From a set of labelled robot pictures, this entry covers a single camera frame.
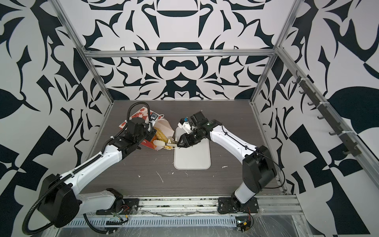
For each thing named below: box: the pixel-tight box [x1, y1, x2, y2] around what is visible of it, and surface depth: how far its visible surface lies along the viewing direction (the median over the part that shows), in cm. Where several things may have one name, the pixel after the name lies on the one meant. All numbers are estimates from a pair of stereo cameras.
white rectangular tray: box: [173, 126, 212, 171], surface depth 91 cm
